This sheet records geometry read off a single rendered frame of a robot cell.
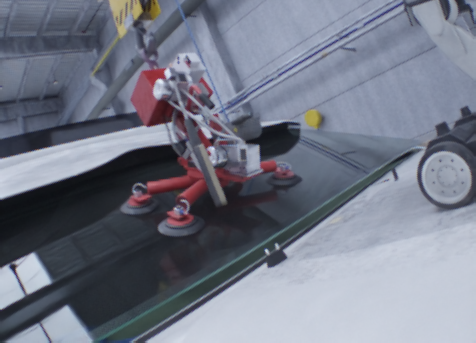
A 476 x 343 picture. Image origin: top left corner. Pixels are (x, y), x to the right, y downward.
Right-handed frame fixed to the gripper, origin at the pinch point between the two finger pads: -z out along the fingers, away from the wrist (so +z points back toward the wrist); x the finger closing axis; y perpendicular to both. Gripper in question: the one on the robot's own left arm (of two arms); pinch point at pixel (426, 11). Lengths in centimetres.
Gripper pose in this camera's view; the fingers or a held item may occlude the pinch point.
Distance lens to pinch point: 110.8
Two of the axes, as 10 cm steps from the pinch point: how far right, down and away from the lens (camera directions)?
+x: -6.4, 1.0, 7.7
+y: -7.3, 2.6, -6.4
